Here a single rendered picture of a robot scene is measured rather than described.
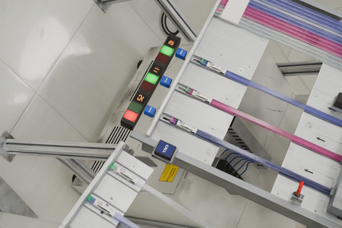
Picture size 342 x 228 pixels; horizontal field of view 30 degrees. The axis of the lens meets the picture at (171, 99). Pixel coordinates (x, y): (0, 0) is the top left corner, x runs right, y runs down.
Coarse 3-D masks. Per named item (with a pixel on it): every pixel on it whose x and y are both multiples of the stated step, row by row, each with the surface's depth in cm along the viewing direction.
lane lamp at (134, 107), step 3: (132, 102) 186; (129, 105) 186; (132, 105) 186; (135, 105) 186; (138, 105) 186; (141, 105) 186; (129, 108) 185; (132, 108) 185; (135, 108) 186; (138, 108) 186; (135, 111) 185; (138, 111) 185
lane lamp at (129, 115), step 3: (126, 111) 185; (129, 111) 185; (132, 111) 185; (126, 114) 184; (129, 114) 185; (132, 114) 185; (135, 114) 185; (123, 117) 184; (126, 117) 184; (129, 117) 184; (132, 117) 184; (135, 117) 184; (132, 120) 184
